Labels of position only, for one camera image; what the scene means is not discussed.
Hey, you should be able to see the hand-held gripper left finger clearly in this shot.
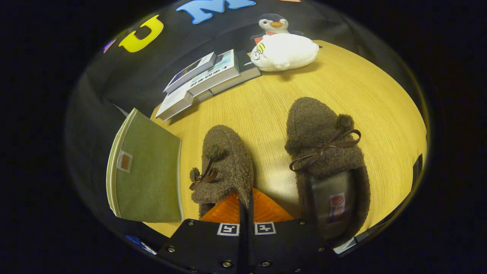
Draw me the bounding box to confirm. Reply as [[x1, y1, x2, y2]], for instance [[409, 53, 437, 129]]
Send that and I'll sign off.
[[156, 191, 245, 274]]

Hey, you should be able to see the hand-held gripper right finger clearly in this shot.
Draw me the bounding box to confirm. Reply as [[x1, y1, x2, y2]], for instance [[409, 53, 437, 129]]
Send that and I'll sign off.
[[248, 188, 340, 274]]

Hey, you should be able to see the brown fuzzy shoe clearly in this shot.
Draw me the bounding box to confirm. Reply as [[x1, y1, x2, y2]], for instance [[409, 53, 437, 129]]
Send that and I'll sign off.
[[285, 97, 371, 242], [189, 125, 255, 218]]

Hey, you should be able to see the green storage box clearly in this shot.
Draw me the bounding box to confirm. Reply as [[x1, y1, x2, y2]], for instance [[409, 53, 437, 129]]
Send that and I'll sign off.
[[106, 108, 183, 223]]

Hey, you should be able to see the white book with printed spine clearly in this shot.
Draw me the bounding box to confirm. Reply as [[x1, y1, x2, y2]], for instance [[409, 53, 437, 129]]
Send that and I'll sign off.
[[188, 49, 240, 97]]

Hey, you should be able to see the dark grey book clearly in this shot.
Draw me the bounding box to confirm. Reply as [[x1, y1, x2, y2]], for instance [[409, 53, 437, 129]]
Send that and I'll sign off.
[[209, 63, 262, 96]]

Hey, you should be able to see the blue cover book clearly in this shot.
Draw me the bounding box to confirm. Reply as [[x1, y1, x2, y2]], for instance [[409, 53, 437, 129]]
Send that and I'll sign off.
[[164, 52, 216, 94]]

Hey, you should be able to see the black chair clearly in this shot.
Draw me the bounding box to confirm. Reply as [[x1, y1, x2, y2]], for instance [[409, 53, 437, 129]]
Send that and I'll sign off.
[[413, 153, 423, 191]]

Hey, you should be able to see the white plush toy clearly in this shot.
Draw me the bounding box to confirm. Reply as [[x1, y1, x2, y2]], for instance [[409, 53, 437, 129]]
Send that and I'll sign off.
[[250, 33, 320, 72]]

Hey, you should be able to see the penguin plush toy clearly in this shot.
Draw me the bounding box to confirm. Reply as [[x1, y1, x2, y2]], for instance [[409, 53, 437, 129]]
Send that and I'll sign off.
[[250, 13, 304, 40]]

